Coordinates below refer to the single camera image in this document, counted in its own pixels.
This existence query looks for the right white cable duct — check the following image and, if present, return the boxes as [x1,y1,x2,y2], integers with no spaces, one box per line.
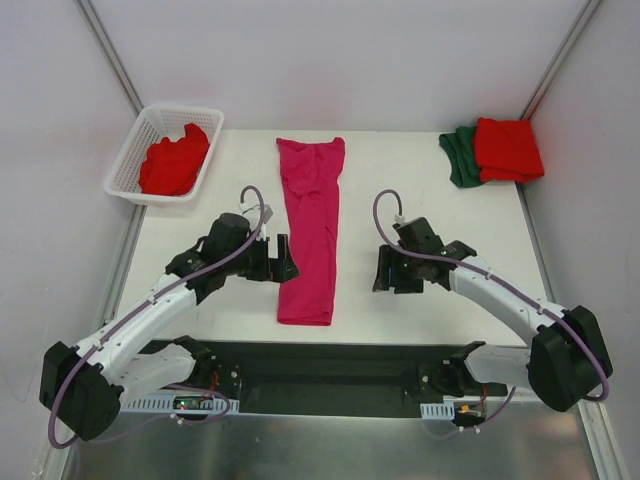
[420,401,456,421]

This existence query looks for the white cable duct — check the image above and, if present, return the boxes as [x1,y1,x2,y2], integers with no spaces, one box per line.
[420,401,456,421]
[121,393,240,415]

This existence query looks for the folded green t shirt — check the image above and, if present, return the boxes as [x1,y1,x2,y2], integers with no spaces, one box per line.
[438,126,483,189]

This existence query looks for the folded red t shirt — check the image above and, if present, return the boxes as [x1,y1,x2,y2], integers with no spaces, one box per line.
[473,117,545,183]

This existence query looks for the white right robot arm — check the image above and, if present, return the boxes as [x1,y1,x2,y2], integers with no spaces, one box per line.
[372,215,613,412]

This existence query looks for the red t shirt in basket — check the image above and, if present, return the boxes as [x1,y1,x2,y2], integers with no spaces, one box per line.
[138,123,210,196]

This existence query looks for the pink t shirt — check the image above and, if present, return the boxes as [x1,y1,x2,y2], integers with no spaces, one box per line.
[276,137,346,326]

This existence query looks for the white perforated plastic basket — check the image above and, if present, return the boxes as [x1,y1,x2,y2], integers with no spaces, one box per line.
[103,104,225,206]

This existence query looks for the left white cable duct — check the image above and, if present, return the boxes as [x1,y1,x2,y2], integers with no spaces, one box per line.
[121,393,240,415]

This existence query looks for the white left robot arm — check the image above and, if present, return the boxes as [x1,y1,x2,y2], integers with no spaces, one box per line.
[39,203,299,441]

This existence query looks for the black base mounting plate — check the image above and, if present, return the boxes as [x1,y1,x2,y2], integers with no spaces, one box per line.
[144,339,536,415]

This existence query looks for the left aluminium frame post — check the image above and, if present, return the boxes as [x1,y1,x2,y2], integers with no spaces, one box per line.
[74,0,144,115]

